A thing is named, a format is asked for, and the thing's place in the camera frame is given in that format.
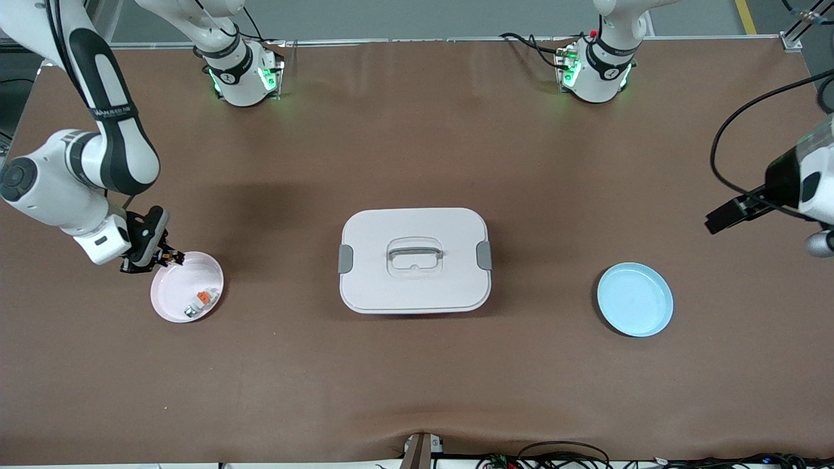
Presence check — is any pink round plate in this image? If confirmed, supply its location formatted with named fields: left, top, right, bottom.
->
left=150, top=251, right=225, bottom=324

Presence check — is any light blue round plate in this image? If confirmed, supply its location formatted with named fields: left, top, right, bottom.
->
left=597, top=263, right=674, bottom=338

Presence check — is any white lidded container box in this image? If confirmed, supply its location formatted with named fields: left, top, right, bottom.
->
left=338, top=207, right=493, bottom=315

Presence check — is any brown table cover mat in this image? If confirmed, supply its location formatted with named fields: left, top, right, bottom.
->
left=0, top=39, right=834, bottom=464

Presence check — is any aluminium frame post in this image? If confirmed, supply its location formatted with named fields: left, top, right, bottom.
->
left=779, top=0, right=834, bottom=53

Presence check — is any black cable bundle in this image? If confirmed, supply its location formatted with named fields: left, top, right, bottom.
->
left=476, top=441, right=834, bottom=469

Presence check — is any black arm base cable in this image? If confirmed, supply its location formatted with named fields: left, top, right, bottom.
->
left=500, top=31, right=568, bottom=69

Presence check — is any grey table edge rail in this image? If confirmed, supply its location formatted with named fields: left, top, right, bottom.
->
left=111, top=36, right=792, bottom=51

